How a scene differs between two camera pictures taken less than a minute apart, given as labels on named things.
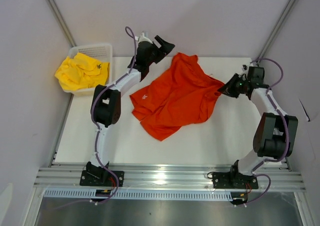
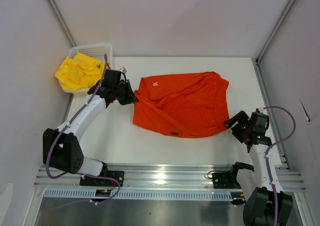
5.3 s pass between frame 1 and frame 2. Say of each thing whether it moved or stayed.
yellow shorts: stayed
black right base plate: stayed
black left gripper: moved
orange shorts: moved
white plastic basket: stayed
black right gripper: moved
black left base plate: stayed
